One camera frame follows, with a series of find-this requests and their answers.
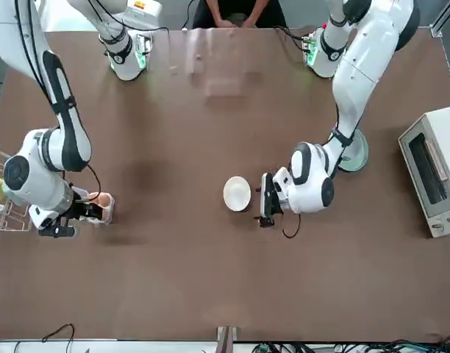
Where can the pale green plate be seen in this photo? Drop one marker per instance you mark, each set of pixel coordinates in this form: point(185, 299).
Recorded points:
point(361, 154)

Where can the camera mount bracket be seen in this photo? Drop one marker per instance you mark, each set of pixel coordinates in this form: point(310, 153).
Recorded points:
point(226, 338)

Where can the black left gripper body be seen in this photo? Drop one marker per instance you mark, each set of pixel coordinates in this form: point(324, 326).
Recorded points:
point(270, 200)

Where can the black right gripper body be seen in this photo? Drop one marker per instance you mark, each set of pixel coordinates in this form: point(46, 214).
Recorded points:
point(83, 211)

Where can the white bowl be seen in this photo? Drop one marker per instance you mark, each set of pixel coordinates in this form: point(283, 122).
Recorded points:
point(236, 193)

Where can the brown egg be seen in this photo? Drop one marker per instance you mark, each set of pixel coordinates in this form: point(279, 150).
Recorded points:
point(103, 199)
point(92, 196)

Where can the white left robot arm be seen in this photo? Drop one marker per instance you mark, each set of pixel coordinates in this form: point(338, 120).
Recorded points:
point(353, 84)

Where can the person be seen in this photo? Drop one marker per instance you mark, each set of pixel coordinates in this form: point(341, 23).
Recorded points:
point(239, 7)

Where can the white box with orange label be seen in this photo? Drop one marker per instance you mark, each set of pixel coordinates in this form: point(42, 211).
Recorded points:
point(144, 7)

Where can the clear plastic egg carton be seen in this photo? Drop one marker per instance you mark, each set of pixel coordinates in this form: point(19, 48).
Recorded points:
point(106, 216)

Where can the aluminium frame rail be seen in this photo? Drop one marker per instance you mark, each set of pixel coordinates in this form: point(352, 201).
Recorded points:
point(436, 29)

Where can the white toaster oven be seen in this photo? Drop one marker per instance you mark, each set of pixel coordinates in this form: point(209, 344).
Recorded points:
point(431, 173)

